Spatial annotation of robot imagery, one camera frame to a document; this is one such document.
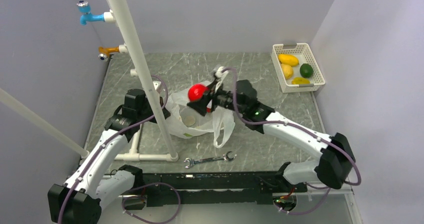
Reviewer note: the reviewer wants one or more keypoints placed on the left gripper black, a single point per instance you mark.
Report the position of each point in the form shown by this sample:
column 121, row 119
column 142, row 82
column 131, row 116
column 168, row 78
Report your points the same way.
column 163, row 113

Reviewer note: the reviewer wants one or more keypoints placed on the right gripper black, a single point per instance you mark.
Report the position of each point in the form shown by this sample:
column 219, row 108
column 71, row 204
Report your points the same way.
column 201, row 106

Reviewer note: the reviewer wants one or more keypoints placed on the red fake tomato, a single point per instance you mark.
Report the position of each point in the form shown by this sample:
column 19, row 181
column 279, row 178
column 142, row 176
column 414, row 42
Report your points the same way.
column 196, row 92

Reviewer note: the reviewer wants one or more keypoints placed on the translucent white plastic bag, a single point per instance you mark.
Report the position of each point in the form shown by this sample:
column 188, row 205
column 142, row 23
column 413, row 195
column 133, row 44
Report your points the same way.
column 186, row 123

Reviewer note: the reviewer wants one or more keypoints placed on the yellow fake mango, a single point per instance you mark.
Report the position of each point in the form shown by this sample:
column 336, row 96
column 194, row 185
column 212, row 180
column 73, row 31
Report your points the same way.
column 300, row 81

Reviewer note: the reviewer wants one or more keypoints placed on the small yellow fake fruit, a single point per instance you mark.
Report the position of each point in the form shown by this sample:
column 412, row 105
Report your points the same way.
column 287, row 59

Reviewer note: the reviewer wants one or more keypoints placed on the green fake lime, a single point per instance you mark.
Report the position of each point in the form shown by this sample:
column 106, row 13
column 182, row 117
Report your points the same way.
column 306, row 71

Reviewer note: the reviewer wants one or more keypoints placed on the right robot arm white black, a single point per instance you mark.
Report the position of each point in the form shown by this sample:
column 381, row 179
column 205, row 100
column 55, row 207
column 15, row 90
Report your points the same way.
column 333, row 158

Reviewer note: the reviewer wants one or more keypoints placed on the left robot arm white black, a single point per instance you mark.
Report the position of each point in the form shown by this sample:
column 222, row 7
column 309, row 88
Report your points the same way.
column 84, row 195

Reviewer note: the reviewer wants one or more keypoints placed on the silver open-end wrench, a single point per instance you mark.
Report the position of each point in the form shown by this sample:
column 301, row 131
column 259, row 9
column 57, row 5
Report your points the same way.
column 227, row 157

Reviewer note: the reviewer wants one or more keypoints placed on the orange plastic faucet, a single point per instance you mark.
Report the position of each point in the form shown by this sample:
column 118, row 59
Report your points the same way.
column 105, row 52

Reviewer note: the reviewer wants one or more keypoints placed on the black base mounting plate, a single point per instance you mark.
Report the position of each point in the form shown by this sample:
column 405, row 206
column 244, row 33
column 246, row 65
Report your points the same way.
column 258, row 187

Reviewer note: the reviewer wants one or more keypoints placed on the white perforated plastic basket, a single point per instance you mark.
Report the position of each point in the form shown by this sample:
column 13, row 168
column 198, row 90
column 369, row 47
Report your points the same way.
column 304, row 54

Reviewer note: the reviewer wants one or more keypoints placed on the blue plastic faucet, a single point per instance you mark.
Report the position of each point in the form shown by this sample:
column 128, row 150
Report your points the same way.
column 86, row 14

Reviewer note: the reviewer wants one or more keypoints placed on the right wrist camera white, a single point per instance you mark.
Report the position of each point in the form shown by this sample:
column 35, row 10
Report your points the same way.
column 219, row 74

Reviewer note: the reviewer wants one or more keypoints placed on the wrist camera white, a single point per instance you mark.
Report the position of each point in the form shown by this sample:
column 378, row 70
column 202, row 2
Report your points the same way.
column 158, row 86
column 219, row 74

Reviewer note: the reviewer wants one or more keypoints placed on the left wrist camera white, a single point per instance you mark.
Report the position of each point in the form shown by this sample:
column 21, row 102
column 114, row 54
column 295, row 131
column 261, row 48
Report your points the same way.
column 158, row 86

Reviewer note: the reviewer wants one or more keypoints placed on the white PVC pipe frame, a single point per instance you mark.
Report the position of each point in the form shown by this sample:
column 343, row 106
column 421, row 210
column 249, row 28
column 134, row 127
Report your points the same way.
column 120, row 12

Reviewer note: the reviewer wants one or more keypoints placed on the aluminium rail frame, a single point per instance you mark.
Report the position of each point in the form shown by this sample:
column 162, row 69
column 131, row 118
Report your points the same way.
column 300, row 204

